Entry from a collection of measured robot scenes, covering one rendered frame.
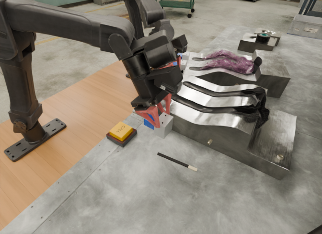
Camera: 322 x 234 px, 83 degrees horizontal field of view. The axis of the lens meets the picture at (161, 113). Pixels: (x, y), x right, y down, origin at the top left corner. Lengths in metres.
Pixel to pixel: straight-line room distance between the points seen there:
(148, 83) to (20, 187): 0.49
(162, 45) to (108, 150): 0.40
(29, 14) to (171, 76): 0.31
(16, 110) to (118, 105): 0.36
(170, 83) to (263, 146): 0.38
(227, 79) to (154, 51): 0.55
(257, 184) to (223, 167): 0.10
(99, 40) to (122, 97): 0.48
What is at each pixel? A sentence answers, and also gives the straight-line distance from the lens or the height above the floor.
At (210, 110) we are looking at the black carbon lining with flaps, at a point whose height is 0.89.
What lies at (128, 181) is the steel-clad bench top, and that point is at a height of 0.80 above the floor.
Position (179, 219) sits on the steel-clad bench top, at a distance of 0.55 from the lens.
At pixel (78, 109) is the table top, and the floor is 0.80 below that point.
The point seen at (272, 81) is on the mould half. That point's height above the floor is 0.88.
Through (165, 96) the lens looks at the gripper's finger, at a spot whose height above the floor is 1.02.
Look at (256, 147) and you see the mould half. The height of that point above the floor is 0.86.
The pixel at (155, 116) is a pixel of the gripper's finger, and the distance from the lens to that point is 0.47.
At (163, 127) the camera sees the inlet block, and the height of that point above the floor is 0.95.
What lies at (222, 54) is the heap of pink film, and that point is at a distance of 1.03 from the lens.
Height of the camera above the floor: 1.32
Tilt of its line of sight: 43 degrees down
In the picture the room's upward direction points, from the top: straight up
